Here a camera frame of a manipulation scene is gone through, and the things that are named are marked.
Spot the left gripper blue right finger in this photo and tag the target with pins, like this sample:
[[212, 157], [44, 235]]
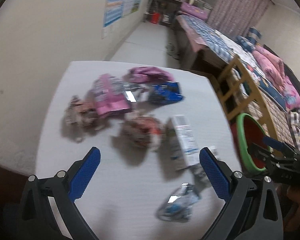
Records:
[[218, 179]]

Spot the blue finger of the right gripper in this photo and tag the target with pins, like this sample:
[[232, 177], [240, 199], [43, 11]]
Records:
[[259, 155], [273, 143]]

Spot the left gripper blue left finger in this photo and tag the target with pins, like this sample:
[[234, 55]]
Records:
[[81, 172]]

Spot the white blue milk carton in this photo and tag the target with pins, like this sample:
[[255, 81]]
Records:
[[184, 147]]

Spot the newspaper ball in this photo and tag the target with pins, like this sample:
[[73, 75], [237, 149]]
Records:
[[79, 116]]

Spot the right hand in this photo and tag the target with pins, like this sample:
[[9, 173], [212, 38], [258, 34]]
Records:
[[291, 221]]

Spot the plaid bed quilt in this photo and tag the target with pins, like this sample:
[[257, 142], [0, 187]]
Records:
[[278, 124]]

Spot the red bin with green rim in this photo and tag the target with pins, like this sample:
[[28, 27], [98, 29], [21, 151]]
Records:
[[249, 132]]

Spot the small blue plastic wrapper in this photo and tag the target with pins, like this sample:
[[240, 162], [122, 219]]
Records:
[[178, 206]]

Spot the wooden bed footboard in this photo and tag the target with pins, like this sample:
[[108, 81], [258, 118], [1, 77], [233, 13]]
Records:
[[238, 93]]

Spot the crumpled reddish paper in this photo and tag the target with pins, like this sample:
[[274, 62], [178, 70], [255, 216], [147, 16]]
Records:
[[144, 131]]

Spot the pink folded blanket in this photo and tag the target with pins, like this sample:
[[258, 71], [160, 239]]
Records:
[[273, 68]]

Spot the pink silver foil bag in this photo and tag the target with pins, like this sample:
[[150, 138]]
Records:
[[110, 98]]

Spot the blue snack bag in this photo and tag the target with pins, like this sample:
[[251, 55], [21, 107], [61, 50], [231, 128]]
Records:
[[165, 93]]

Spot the pink snack bag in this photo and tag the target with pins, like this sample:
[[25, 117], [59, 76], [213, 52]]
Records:
[[148, 74]]

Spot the blue checked bedspread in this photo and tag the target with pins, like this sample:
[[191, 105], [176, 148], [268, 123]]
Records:
[[202, 37]]

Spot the purple pillow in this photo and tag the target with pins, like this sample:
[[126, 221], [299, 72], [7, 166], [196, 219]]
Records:
[[194, 11]]

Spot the dark desk far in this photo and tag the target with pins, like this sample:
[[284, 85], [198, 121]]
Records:
[[168, 10]]

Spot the red bucket far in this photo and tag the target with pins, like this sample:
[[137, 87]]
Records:
[[155, 18]]

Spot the wall chart posters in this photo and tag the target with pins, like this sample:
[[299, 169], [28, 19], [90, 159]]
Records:
[[115, 10]]

